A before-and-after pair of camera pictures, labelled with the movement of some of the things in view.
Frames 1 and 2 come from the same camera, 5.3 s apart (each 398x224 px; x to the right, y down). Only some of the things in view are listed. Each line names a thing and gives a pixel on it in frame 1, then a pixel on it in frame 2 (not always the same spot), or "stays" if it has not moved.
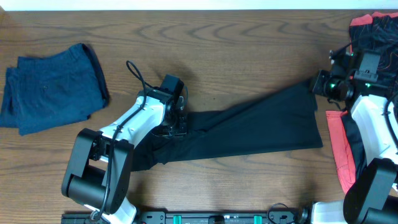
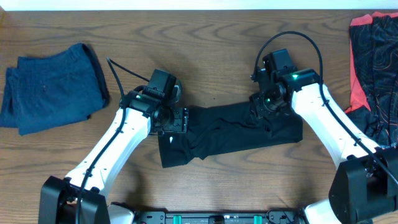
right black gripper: x=318 y=81 to x=256 y=100
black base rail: x=204 y=217 stays
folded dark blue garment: x=45 y=93 stays
